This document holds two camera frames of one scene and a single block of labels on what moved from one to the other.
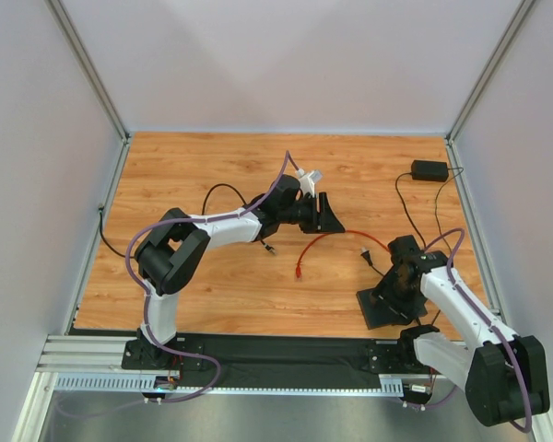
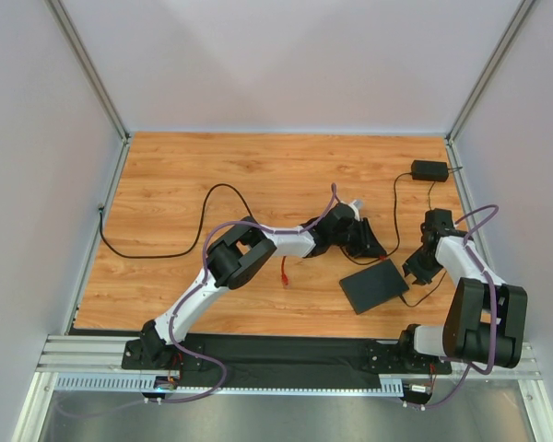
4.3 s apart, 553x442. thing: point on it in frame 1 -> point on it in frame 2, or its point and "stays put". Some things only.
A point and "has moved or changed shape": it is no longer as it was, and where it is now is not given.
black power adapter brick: x=429 y=170 stays put
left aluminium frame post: x=98 y=84 stays put
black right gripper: x=392 y=307 -> x=419 y=265
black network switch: x=380 y=310 -> x=373 y=285
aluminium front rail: x=85 y=354 stays put
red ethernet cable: x=299 y=269 has moved or changed shape
